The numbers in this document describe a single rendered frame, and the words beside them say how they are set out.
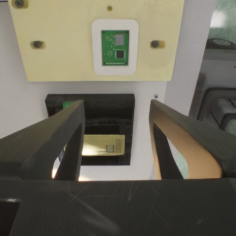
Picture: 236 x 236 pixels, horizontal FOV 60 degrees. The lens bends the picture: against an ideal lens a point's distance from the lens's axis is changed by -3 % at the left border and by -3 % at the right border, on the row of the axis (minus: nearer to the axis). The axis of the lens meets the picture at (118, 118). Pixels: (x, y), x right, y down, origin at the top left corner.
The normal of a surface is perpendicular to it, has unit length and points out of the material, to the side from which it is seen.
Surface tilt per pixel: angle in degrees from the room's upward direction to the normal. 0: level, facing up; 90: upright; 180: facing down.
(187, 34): 0
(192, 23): 0
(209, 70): 0
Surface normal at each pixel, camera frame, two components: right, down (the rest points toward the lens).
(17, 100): 0.02, 0.61
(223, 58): 0.04, -0.13
